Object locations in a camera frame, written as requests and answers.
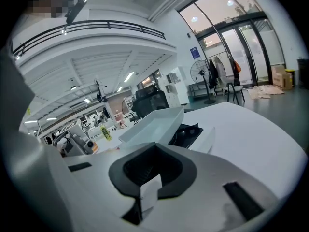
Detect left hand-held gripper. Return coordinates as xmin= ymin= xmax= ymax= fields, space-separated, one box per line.
xmin=52 ymin=119 xmax=99 ymax=158

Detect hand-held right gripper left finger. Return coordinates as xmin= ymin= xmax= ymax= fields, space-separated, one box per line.
xmin=63 ymin=143 xmax=155 ymax=232

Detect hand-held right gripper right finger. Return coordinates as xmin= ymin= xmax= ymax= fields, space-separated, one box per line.
xmin=142 ymin=143 xmax=284 ymax=232

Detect white sandwich maker appliance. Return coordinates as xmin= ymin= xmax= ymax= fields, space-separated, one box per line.
xmin=168 ymin=123 xmax=216 ymax=154

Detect white plastic tray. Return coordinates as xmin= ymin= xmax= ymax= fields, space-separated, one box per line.
xmin=118 ymin=106 xmax=185 ymax=212

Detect yellow drink can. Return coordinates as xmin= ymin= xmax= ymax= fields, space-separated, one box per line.
xmin=100 ymin=125 xmax=113 ymax=142

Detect white tablecloth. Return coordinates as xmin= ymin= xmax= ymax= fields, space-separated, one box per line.
xmin=95 ymin=101 xmax=309 ymax=200

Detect black mesh office chair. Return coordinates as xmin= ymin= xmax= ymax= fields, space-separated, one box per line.
xmin=129 ymin=85 xmax=170 ymax=123

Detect grey seat black chair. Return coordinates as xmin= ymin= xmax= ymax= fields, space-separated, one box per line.
xmin=219 ymin=75 xmax=246 ymax=106

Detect white tall cabinet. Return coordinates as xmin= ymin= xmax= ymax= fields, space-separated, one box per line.
xmin=158 ymin=66 xmax=191 ymax=108

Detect flat cardboard sheets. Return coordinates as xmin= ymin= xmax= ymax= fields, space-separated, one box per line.
xmin=246 ymin=85 xmax=286 ymax=100

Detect coat rack with clothes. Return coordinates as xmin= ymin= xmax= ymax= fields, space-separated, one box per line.
xmin=207 ymin=56 xmax=242 ymax=97

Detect brown cardboard box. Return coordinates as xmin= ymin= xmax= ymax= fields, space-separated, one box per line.
xmin=280 ymin=72 xmax=293 ymax=91
xmin=271 ymin=65 xmax=286 ymax=87

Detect black metal balcony railing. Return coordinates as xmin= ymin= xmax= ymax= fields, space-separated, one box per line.
xmin=12 ymin=20 xmax=167 ymax=58

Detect black framed glass door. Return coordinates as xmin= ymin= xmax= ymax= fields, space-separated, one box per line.
xmin=177 ymin=0 xmax=287 ymax=88

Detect yellow lid bin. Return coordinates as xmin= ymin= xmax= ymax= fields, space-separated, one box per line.
xmin=284 ymin=68 xmax=296 ymax=88

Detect black waste bin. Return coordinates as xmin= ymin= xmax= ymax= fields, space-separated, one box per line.
xmin=296 ymin=58 xmax=309 ymax=89

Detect person's face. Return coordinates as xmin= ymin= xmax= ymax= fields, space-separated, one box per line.
xmin=26 ymin=0 xmax=66 ymax=19

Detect blue wall sign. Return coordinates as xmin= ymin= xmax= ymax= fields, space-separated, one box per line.
xmin=189 ymin=46 xmax=201 ymax=59

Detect black head-worn camera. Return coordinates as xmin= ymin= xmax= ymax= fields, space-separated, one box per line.
xmin=64 ymin=0 xmax=88 ymax=25

